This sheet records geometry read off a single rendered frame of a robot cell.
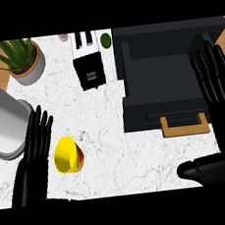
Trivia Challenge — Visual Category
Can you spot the green plant in grey pot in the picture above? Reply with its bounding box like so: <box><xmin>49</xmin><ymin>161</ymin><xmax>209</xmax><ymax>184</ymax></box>
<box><xmin>0</xmin><ymin>36</ymin><xmax>49</xmax><ymax>89</ymax></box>

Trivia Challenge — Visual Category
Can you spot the black and white toaster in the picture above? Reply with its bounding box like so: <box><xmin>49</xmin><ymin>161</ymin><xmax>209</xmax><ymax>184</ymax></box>
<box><xmin>69</xmin><ymin>29</ymin><xmax>109</xmax><ymax>93</ymax></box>

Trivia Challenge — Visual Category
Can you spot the yellow cup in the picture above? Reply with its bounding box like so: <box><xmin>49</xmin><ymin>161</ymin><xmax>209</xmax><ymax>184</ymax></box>
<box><xmin>51</xmin><ymin>134</ymin><xmax>86</xmax><ymax>175</ymax></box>

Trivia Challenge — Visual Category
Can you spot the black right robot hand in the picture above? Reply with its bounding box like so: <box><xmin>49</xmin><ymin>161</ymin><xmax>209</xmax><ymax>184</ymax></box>
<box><xmin>161</xmin><ymin>37</ymin><xmax>225</xmax><ymax>190</ymax></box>

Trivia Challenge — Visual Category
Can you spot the dark grey open drawer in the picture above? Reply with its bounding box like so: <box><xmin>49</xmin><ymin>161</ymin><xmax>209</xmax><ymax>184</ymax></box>
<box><xmin>110</xmin><ymin>16</ymin><xmax>225</xmax><ymax>134</ymax></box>

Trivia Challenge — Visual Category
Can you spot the small pink object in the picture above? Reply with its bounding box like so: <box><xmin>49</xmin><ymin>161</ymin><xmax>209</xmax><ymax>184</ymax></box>
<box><xmin>57</xmin><ymin>33</ymin><xmax>70</xmax><ymax>43</ymax></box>

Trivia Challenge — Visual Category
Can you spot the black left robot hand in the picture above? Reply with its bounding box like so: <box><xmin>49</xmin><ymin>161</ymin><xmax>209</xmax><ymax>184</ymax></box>
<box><xmin>1</xmin><ymin>102</ymin><xmax>78</xmax><ymax>209</ymax></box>

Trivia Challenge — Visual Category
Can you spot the grey cylindrical container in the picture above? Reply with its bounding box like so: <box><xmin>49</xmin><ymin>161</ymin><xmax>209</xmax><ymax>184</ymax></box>
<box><xmin>0</xmin><ymin>68</ymin><xmax>40</xmax><ymax>163</ymax></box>

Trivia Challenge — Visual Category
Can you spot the green round fruit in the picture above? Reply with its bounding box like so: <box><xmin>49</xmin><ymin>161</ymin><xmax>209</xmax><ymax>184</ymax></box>
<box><xmin>98</xmin><ymin>31</ymin><xmax>113</xmax><ymax>50</ymax></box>

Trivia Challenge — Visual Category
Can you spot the dark grey drawer front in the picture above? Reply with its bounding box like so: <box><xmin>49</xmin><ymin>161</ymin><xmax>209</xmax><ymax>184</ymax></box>
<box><xmin>120</xmin><ymin>86</ymin><xmax>213</xmax><ymax>134</ymax></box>

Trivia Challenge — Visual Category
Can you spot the wooden drawer handle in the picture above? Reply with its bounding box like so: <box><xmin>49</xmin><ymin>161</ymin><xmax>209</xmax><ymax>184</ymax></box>
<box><xmin>159</xmin><ymin>110</ymin><xmax>212</xmax><ymax>140</ymax></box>

